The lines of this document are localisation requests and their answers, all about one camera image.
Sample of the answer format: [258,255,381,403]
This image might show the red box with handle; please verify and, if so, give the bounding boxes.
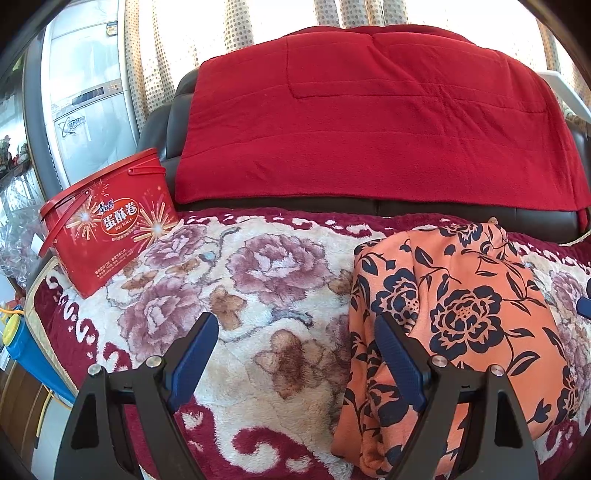
[38,148,180,300]

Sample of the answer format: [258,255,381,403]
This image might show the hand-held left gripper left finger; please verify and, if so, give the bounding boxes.
[54,313,220,480]

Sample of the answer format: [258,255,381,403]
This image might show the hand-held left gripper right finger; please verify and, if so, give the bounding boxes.
[374,314,540,480]

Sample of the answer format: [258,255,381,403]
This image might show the red fleece blanket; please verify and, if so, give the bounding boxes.
[174,23,590,229]

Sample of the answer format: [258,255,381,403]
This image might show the dotted beige curtain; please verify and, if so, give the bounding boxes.
[122,0,591,121]

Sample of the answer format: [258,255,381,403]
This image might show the black leather sofa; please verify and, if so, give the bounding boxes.
[136,69,591,245]

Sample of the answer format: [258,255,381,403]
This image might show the floral plush blanket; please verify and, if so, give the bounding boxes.
[25,208,591,480]

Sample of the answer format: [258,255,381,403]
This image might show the orange floral garment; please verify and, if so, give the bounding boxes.
[330,222,583,479]

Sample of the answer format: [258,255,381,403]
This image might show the silver refrigerator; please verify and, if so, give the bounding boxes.
[23,0,141,195]

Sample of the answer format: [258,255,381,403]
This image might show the clear plastic bags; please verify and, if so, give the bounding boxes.
[0,182,49,282]

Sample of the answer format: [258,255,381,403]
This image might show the blue container with yellow lid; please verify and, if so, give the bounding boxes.
[2,305,77,407]

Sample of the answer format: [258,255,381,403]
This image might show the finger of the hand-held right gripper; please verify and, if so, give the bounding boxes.
[577,277,591,320]

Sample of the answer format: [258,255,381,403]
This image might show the wooden cabinet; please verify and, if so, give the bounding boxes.
[0,362,52,464]

